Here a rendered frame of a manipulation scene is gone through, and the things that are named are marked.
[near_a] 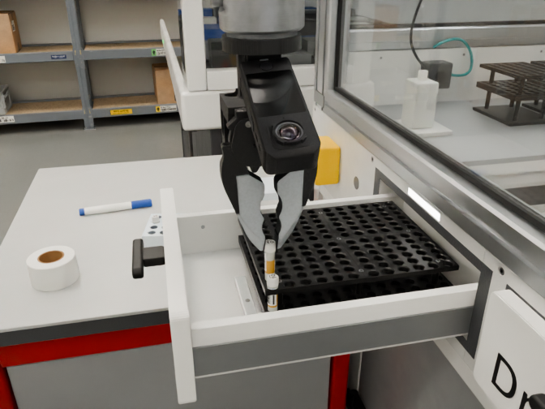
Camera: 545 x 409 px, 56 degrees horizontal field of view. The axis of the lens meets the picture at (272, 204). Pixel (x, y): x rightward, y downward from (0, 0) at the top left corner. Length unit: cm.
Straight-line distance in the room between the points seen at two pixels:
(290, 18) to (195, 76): 91
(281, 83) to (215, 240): 34
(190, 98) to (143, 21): 337
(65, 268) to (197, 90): 68
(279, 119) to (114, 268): 53
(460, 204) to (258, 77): 28
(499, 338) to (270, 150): 29
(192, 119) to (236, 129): 91
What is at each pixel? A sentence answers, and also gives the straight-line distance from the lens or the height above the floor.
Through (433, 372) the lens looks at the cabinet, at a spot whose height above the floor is 72.
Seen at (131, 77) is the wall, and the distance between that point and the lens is 477.
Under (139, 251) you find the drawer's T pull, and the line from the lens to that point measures 60.
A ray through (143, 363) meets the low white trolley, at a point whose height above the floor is 65.
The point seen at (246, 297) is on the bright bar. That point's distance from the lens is 62.
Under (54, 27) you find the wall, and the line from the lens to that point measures 473.
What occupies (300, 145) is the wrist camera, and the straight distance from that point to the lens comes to 39.
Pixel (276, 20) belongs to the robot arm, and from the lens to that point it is 45.
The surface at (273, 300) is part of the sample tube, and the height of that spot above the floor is 89.
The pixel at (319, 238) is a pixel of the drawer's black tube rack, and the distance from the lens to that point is 64.
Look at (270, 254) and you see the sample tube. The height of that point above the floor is 93.
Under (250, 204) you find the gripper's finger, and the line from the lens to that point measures 50.
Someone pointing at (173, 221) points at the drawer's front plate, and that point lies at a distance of 62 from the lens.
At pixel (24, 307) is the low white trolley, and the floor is 76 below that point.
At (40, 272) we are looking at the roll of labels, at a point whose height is 80.
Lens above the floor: 121
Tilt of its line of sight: 25 degrees down
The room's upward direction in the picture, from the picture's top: straight up
